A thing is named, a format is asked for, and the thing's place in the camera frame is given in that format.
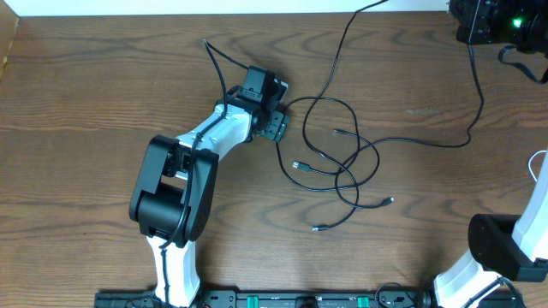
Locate thin black cable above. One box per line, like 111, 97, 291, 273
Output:
293, 0, 485, 177
276, 97, 395, 232

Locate white cable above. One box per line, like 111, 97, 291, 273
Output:
527, 149, 548, 183

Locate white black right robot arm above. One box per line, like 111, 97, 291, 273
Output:
417, 0, 547, 307

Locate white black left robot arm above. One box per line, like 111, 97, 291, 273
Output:
128, 66, 289, 307

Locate black camera cable left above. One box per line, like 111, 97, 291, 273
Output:
158, 38, 252, 308

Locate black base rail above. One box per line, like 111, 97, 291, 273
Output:
93, 289, 523, 308

